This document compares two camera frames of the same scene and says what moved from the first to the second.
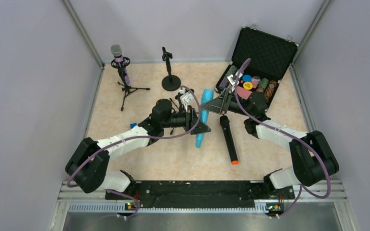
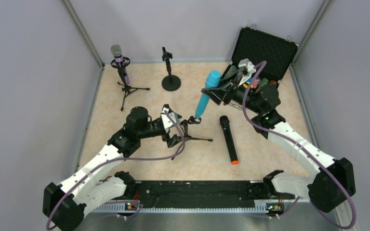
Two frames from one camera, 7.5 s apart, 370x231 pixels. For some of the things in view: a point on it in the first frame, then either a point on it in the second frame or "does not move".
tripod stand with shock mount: x=127 y=89 does not move
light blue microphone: x=207 y=95 → x=213 y=80
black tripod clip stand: x=178 y=104 → x=192 y=120
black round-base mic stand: x=169 y=83 does not move
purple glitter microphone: x=116 y=51 does not move
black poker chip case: x=270 y=56 does not move
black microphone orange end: x=225 y=122 does not move
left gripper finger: x=201 y=128 → x=174 y=140
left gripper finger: x=191 y=117 → x=175 y=116
